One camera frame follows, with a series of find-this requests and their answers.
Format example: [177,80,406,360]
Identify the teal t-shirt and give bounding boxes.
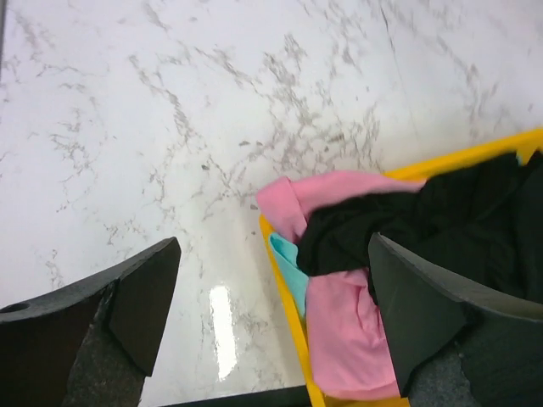
[268,232,309,320]

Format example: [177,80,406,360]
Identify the black t-shirt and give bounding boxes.
[297,151,542,303]

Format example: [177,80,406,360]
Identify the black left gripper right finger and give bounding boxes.
[369,234,542,406]

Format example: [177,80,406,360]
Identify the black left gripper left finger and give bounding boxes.
[1,237,182,406]

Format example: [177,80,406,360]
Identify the pink t-shirt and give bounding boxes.
[256,171,423,401]

